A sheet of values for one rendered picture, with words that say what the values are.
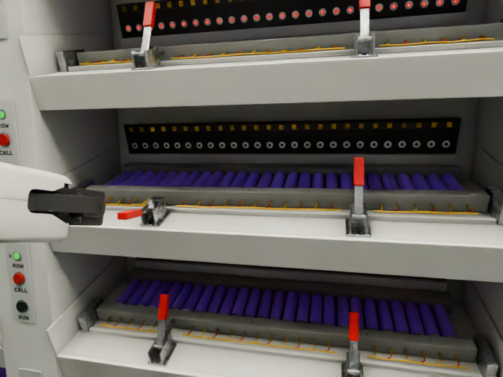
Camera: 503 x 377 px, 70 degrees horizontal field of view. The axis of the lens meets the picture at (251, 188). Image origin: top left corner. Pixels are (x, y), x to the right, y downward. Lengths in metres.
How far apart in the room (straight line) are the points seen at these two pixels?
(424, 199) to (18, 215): 0.43
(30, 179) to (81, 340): 0.43
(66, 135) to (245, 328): 0.40
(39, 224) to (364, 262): 0.34
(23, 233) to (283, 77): 0.30
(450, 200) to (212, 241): 0.30
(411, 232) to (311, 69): 0.22
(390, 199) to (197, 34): 0.40
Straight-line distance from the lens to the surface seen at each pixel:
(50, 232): 0.28
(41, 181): 0.27
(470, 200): 0.52
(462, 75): 0.44
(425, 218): 0.49
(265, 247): 0.45
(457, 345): 0.58
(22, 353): 0.69
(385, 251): 0.44
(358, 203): 0.45
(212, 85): 0.45
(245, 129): 0.60
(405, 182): 0.55
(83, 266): 0.66
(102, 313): 0.67
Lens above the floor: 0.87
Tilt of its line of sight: 8 degrees down
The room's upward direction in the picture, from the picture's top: 1 degrees counter-clockwise
